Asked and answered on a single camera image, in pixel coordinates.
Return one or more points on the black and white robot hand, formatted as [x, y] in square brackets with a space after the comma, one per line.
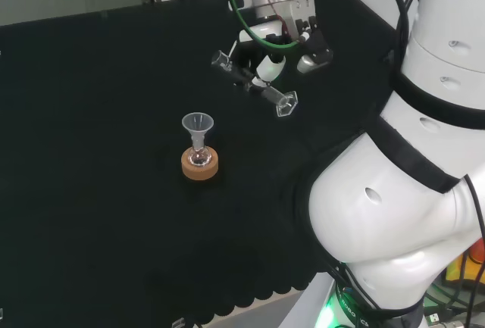
[261, 72]

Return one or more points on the clear glass graduated cylinder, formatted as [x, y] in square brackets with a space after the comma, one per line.
[286, 105]

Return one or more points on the clear plastic funnel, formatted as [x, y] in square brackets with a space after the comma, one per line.
[198, 123]

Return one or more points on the round-bottom glass flask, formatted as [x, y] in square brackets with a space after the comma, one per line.
[199, 157]

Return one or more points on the black bench cloth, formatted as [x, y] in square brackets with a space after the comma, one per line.
[94, 154]

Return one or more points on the yellow stop button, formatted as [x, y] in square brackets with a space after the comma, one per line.
[471, 263]

